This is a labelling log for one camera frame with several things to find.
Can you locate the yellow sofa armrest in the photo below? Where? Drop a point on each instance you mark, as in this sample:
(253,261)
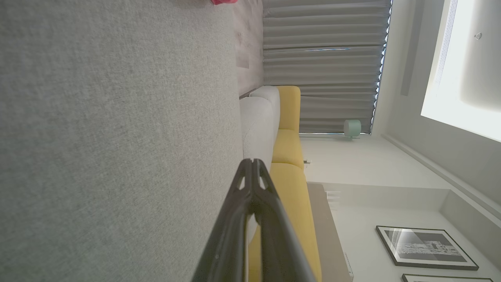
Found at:
(289,107)

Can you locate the long grey sofa seat cushion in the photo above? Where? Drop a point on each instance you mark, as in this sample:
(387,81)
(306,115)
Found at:
(258,125)

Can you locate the short grey sofa seat cushion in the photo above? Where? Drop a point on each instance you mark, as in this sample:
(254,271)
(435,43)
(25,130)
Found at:
(270,96)

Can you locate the grey pleated curtain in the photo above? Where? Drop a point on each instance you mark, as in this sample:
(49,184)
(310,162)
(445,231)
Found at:
(325,70)

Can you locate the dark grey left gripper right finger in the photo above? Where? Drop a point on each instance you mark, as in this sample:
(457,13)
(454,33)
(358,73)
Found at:
(278,243)

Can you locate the narrow yellow sofa backrest cushion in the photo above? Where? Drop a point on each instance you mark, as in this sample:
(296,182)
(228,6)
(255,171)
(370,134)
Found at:
(287,149)

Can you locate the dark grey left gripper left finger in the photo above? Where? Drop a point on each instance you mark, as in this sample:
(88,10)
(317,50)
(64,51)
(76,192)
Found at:
(229,235)

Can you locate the mint green lamp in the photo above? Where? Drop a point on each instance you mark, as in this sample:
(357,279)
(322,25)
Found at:
(352,128)

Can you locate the black framed picture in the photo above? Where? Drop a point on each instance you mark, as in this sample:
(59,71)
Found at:
(446,279)
(424,247)

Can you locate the red shirt with white stripe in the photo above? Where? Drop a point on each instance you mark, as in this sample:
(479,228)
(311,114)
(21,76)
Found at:
(224,1)

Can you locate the large grey sofa ottoman cushion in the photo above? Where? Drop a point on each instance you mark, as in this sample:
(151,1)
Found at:
(117,137)

